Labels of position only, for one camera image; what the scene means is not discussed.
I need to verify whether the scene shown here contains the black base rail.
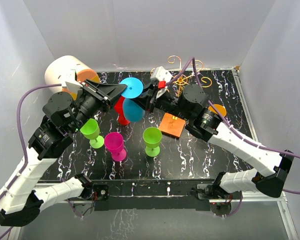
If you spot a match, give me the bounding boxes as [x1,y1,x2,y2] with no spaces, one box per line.
[64,178,243,212]

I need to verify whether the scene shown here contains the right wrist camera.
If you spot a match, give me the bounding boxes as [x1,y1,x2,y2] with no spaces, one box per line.
[150,66,173,89]

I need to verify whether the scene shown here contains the pink wine glass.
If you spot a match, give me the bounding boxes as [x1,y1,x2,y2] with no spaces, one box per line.
[104,132,127,162]

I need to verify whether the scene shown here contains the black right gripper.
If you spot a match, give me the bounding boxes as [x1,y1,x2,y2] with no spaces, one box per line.
[127,82,192,122]

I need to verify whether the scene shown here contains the blue wine glass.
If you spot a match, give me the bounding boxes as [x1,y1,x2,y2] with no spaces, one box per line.
[120,77,145,122]

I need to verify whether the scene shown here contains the red wine glass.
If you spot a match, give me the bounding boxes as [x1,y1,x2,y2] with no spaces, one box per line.
[114,96,130,126]

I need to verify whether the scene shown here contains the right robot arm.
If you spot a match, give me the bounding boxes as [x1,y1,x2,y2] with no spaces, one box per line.
[133,83,294,199]

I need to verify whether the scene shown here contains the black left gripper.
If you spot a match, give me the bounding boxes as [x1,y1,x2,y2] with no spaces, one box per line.
[69,79,128,134]

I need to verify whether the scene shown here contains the green wine glass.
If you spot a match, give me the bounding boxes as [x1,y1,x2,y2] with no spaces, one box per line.
[80,118,105,149]
[142,127,163,158]

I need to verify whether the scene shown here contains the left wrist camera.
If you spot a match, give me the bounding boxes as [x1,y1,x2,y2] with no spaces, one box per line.
[59,69,82,94]

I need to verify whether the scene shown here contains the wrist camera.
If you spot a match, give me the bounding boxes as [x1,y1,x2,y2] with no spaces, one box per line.
[150,66,173,89]
[59,69,82,94]

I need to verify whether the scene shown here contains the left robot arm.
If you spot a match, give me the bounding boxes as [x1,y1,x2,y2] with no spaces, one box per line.
[0,80,127,227]

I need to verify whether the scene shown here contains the wooden rack base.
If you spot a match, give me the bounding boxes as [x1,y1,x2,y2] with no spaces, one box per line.
[158,113,186,139]

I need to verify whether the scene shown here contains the orange wine glass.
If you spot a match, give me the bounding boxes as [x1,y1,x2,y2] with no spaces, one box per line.
[208,104,227,117]

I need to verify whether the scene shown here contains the gold wire glass rack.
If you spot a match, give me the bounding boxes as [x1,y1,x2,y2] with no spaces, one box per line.
[167,55,213,97]

